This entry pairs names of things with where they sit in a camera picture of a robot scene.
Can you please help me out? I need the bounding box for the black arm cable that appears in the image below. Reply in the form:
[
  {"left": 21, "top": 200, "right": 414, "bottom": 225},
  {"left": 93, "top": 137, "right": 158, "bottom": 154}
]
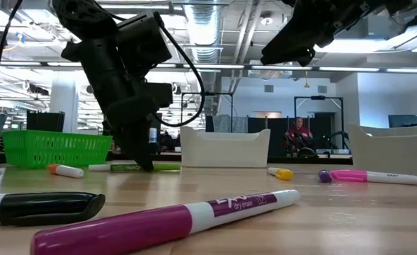
[{"left": 0, "top": 0, "right": 24, "bottom": 104}]

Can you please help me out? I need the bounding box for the person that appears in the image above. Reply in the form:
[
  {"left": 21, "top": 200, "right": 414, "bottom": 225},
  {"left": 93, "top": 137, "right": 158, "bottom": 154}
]
[{"left": 284, "top": 116, "right": 315, "bottom": 157}]

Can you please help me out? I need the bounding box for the white pillar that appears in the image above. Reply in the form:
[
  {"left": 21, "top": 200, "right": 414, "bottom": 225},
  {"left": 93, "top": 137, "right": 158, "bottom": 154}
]
[{"left": 49, "top": 78, "right": 79, "bottom": 124}]

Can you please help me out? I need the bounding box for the yellow-capped white marker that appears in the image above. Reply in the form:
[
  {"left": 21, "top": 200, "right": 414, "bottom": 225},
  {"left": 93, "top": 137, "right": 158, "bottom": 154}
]
[{"left": 266, "top": 166, "right": 295, "bottom": 181}]

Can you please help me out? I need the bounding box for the clear plastic bin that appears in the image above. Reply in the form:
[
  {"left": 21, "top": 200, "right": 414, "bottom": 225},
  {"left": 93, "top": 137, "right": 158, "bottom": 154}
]
[{"left": 347, "top": 122, "right": 417, "bottom": 182}]

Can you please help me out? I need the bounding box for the silver ceiling duct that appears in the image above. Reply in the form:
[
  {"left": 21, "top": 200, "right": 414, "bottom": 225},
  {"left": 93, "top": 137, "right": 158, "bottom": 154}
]
[{"left": 185, "top": 0, "right": 225, "bottom": 116}]

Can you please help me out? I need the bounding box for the light green fine-tip marker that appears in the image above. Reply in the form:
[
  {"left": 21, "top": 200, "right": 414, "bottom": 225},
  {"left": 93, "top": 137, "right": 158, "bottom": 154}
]
[{"left": 87, "top": 162, "right": 182, "bottom": 174}]

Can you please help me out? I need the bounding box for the black rig frame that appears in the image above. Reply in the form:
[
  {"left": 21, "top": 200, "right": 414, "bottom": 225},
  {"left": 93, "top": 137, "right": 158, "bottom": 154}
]
[
  {"left": 180, "top": 91, "right": 234, "bottom": 135},
  {"left": 293, "top": 94, "right": 345, "bottom": 152}
]

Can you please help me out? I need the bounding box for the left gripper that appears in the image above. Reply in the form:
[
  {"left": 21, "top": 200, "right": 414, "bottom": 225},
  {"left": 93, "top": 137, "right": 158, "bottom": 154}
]
[{"left": 61, "top": 35, "right": 174, "bottom": 173}]

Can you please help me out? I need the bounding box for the ceiling light strip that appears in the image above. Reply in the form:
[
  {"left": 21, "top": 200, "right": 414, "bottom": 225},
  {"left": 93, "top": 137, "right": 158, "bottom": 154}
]
[
  {"left": 317, "top": 66, "right": 382, "bottom": 73},
  {"left": 182, "top": 63, "right": 245, "bottom": 70},
  {"left": 250, "top": 64, "right": 314, "bottom": 71},
  {"left": 386, "top": 67, "right": 417, "bottom": 74}
]

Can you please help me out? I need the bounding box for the black ribbed crate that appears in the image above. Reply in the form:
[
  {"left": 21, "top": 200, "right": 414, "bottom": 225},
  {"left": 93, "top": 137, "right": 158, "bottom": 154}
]
[{"left": 25, "top": 110, "right": 67, "bottom": 133}]

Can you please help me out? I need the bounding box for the green plastic basket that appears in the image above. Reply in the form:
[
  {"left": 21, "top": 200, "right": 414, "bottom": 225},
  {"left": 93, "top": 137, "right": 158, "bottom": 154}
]
[{"left": 1, "top": 129, "right": 114, "bottom": 169}]

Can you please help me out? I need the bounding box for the black-capped white marker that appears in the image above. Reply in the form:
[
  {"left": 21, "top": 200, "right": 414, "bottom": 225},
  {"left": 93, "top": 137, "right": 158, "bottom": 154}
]
[{"left": 0, "top": 191, "right": 106, "bottom": 227}]

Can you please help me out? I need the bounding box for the dark monitor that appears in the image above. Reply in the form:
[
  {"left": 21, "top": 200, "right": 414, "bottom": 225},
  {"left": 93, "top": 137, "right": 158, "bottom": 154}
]
[{"left": 387, "top": 113, "right": 417, "bottom": 129}]

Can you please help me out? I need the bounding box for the plum fine-tip marker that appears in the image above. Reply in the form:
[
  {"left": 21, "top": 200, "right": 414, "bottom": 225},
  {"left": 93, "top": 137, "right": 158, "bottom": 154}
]
[{"left": 30, "top": 188, "right": 302, "bottom": 255}]

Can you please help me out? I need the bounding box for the pink-capped white marker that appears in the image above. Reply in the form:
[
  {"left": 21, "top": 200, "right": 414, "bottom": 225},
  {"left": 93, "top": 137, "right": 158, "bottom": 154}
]
[{"left": 329, "top": 169, "right": 417, "bottom": 186}]

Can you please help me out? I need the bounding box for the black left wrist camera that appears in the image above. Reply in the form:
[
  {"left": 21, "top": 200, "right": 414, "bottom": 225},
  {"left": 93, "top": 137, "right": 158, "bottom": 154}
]
[{"left": 117, "top": 11, "right": 173, "bottom": 78}]

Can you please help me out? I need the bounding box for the white plastic bin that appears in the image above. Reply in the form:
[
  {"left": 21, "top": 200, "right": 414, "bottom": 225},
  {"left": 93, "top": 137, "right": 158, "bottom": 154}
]
[{"left": 178, "top": 125, "right": 272, "bottom": 169}]

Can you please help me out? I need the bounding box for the purple-capped white marker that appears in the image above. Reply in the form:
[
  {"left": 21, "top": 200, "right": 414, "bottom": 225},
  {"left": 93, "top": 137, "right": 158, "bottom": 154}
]
[{"left": 317, "top": 169, "right": 333, "bottom": 184}]

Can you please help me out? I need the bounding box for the orange-capped white marker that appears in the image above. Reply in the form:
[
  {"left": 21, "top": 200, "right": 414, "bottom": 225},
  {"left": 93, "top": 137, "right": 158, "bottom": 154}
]
[{"left": 46, "top": 163, "right": 86, "bottom": 179}]

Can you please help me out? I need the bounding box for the black aluminium table frame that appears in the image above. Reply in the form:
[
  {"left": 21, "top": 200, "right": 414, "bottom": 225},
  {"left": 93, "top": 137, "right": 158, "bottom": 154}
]
[{"left": 0, "top": 150, "right": 355, "bottom": 166}]

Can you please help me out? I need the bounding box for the round ceiling sensor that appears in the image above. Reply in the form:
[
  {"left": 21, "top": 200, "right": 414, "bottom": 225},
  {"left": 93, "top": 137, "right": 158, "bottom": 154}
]
[{"left": 259, "top": 12, "right": 275, "bottom": 26}]

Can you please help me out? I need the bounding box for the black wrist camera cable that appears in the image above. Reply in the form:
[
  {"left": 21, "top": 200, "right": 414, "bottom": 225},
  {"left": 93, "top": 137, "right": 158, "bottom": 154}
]
[{"left": 153, "top": 12, "right": 206, "bottom": 128}]

